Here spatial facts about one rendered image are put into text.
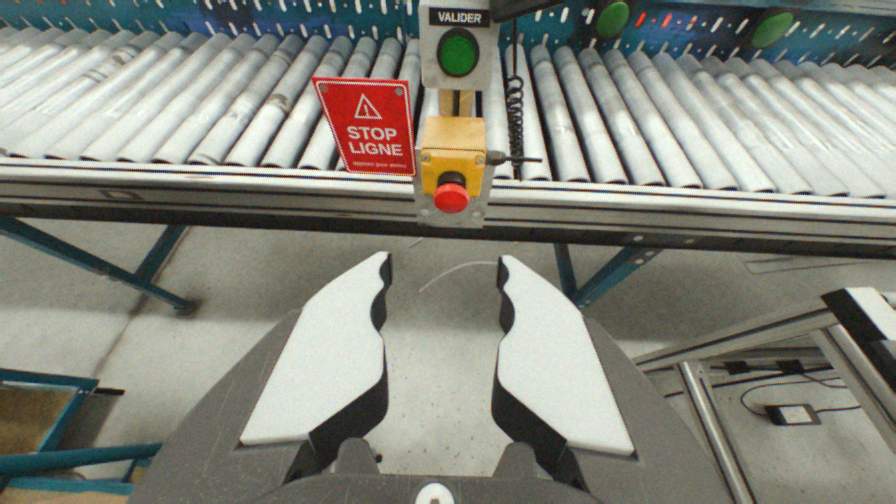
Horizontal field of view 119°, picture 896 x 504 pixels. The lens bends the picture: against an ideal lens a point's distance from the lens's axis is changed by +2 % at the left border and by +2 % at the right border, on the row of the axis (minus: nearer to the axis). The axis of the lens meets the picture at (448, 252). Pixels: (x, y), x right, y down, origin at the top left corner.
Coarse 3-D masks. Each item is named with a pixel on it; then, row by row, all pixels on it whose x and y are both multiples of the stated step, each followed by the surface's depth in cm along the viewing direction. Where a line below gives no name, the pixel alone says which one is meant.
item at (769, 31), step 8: (776, 16) 62; (784, 16) 62; (792, 16) 62; (760, 24) 64; (768, 24) 63; (776, 24) 63; (784, 24) 63; (760, 32) 65; (768, 32) 64; (776, 32) 64; (784, 32) 64; (752, 40) 66; (760, 40) 66; (768, 40) 66
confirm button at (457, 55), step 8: (448, 40) 23; (456, 40) 23; (464, 40) 23; (448, 48) 23; (456, 48) 23; (464, 48) 23; (472, 48) 23; (448, 56) 24; (456, 56) 24; (464, 56) 24; (472, 56) 24; (448, 64) 24; (456, 64) 24; (464, 64) 24; (472, 64) 24; (456, 72) 25; (464, 72) 25
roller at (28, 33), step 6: (24, 30) 70; (30, 30) 70; (36, 30) 71; (12, 36) 68; (18, 36) 68; (24, 36) 69; (30, 36) 70; (0, 42) 66; (6, 42) 66; (12, 42) 67; (18, 42) 68; (0, 48) 65; (6, 48) 66; (12, 48) 67; (0, 54) 65
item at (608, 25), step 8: (608, 8) 63; (616, 8) 62; (624, 8) 62; (600, 16) 64; (608, 16) 64; (616, 16) 63; (624, 16) 63; (600, 24) 65; (608, 24) 65; (616, 24) 65; (624, 24) 65; (600, 32) 66; (608, 32) 66; (616, 32) 66
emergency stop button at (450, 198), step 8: (448, 184) 28; (440, 192) 28; (448, 192) 28; (456, 192) 28; (464, 192) 29; (440, 200) 29; (448, 200) 29; (456, 200) 29; (464, 200) 29; (440, 208) 30; (448, 208) 30; (456, 208) 30; (464, 208) 30
